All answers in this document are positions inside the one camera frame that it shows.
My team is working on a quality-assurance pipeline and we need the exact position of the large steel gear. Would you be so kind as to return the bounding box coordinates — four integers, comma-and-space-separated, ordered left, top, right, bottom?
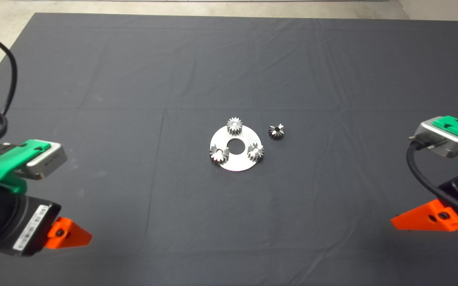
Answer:
209, 145, 230, 164

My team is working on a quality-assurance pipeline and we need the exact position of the thin black right camera cable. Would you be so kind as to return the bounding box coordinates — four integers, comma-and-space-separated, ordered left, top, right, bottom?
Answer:
406, 135, 458, 223

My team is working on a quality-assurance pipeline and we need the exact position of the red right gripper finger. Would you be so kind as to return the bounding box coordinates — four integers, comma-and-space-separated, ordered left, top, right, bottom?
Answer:
391, 199, 458, 232

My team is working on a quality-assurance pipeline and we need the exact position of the grey camera box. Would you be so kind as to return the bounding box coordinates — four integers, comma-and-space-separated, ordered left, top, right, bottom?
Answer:
25, 143, 68, 180
409, 116, 458, 158

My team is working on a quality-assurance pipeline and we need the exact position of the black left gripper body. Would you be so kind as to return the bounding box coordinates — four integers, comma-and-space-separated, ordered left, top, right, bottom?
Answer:
0, 177, 62, 257

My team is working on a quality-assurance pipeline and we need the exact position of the green left camera mount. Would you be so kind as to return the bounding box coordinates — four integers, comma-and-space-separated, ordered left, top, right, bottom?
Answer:
0, 139, 51, 194

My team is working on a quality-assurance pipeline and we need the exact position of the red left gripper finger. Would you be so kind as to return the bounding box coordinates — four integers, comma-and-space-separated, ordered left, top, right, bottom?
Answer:
45, 217, 93, 249

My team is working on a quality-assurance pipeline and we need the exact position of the dark grey table cloth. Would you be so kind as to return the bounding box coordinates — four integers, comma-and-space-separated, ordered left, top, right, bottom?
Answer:
0, 12, 458, 286

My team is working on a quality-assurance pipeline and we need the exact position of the grey left camera box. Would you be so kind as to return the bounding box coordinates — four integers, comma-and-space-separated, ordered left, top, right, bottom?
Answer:
25, 143, 68, 180

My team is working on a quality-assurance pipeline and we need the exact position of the grey right camera box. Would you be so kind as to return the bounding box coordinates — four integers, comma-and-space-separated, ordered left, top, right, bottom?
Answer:
409, 116, 458, 158

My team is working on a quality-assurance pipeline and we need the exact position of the round metal plate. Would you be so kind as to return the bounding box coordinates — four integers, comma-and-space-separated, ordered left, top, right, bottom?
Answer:
209, 124, 262, 172

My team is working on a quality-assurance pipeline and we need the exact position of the small dark steel gear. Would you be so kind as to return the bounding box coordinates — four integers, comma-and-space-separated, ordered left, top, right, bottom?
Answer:
268, 123, 285, 140

